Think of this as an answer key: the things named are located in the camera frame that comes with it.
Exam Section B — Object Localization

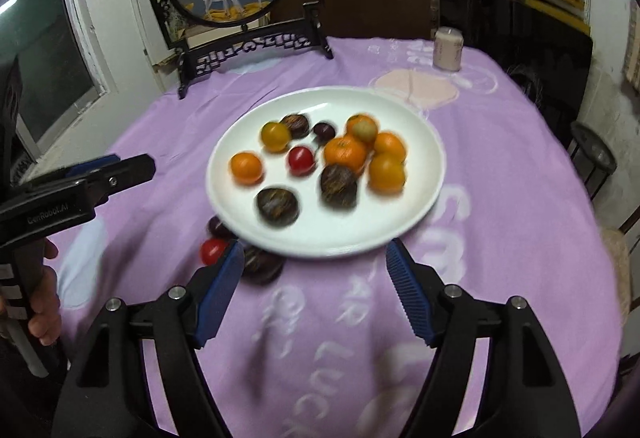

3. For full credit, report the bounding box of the black round stool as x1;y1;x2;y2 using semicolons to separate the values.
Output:
570;122;617;201

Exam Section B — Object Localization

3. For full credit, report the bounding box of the large orange fruit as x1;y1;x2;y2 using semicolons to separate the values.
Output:
368;153;406;195

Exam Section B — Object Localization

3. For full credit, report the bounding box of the dark carved water chestnut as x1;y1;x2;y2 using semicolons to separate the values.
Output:
320;164;358;210

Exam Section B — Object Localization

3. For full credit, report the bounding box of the dark cherry on cloth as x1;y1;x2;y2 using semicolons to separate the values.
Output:
207;216;236;241

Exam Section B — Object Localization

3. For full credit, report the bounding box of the pale pink candle jar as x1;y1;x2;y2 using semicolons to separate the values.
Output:
433;27;463;72

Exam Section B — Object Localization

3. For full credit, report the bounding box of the tangerine of plate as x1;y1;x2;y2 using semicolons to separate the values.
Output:
345;113;378;133
322;135;369;175

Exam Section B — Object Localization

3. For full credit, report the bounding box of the window with white frame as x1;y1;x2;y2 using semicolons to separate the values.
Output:
1;0;113;160

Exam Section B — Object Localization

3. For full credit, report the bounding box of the tangerine centre of plate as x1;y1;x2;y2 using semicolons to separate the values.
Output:
322;135;369;175

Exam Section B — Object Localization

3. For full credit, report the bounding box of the person's left hand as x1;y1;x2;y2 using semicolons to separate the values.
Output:
28;265;62;346

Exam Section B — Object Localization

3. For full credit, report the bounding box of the dark cherry with stem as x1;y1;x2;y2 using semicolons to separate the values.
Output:
312;122;336;146

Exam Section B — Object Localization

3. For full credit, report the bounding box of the tangerine rear of plate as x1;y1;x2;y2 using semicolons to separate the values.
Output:
345;113;378;133

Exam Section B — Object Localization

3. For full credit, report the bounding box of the purple printed tablecloth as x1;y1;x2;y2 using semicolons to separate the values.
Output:
55;39;622;437

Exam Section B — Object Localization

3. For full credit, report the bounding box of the small dark chestnut on plate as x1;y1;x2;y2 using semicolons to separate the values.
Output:
281;113;310;140

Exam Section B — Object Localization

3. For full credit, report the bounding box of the yellow cherry tomato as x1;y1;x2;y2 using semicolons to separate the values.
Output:
260;122;292;153

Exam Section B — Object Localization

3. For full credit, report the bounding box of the small orange left on plate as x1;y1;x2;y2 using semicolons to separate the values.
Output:
229;151;264;186

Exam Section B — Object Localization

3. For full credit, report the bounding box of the orange fruit rear right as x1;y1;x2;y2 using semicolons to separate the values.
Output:
373;131;407;162

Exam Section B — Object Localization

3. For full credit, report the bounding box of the red cherry tomato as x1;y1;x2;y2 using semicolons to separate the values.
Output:
200;238;228;266
286;146;316;177

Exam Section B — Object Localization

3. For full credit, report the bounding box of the brown chestnut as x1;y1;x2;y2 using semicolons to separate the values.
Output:
255;187;299;227

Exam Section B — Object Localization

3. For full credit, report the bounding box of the white round plate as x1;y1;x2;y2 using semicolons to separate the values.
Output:
205;86;447;259

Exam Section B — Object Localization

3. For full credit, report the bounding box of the dark glossy water chestnut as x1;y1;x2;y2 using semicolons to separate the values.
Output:
242;245;285;285

